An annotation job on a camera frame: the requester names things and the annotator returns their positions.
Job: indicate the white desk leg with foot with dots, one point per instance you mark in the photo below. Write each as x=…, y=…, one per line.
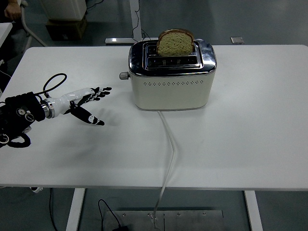
x=134, y=14

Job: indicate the small white black device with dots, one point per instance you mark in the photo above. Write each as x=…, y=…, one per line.
x=36, y=190

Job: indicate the person's leg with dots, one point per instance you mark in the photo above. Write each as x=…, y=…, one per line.
x=20, y=42

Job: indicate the white cabinet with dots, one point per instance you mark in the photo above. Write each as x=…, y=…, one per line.
x=65, y=9

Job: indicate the grey metal plate with screws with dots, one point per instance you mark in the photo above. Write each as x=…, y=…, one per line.
x=192, y=221

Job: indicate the white table leg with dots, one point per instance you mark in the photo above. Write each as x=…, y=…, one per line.
x=252, y=211
x=74, y=211

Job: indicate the white tube chair frame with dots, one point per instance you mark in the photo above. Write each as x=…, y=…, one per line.
x=38, y=38

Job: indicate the grey floor socket plate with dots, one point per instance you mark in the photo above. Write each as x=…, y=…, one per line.
x=237, y=40

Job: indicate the person's hand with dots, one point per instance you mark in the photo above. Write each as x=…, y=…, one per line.
x=13, y=12

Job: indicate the brown bread slice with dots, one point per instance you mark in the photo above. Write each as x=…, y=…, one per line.
x=175, y=44

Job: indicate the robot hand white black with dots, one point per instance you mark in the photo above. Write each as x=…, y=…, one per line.
x=60, y=104

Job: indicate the brown cardboard box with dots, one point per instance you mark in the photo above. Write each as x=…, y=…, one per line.
x=67, y=30

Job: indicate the cream toaster with chrome top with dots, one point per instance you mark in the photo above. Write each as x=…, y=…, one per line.
x=170, y=95

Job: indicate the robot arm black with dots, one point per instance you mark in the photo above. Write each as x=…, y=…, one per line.
x=21, y=106

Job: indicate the white side table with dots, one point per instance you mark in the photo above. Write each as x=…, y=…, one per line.
x=4, y=31

